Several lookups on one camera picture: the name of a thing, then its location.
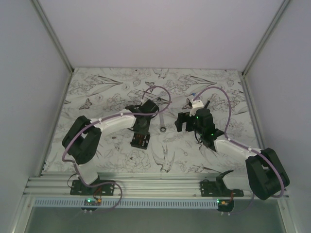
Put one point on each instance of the floral table mat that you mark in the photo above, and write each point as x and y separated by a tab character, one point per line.
100	92

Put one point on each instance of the aluminium rail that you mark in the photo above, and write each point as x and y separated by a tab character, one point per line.
133	185

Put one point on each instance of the left controller board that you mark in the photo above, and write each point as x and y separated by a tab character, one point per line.
92	202

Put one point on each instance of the open end wrench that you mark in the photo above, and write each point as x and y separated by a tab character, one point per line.
155	97

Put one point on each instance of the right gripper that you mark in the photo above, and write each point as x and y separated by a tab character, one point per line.
181	118

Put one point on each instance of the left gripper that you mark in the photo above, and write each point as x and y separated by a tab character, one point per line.
136	129

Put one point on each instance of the controller board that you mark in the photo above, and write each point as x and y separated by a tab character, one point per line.
224	202
92	202

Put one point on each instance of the black fuse box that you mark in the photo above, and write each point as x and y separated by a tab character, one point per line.
140	141

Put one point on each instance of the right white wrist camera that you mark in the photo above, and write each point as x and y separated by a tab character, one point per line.
194	106

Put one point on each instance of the right controller board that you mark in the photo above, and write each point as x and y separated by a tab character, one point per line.
224	202

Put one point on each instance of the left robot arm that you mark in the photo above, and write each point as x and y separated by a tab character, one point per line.
82	139

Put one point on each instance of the ratchet ring wrench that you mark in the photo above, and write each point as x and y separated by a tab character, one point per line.
160	114

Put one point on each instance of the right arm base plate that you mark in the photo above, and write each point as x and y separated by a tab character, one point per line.
211	190

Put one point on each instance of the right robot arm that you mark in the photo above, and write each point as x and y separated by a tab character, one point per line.
265	175

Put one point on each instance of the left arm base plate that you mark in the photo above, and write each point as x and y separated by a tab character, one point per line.
79	189

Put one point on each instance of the perforated cable duct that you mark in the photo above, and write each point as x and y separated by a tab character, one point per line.
129	203

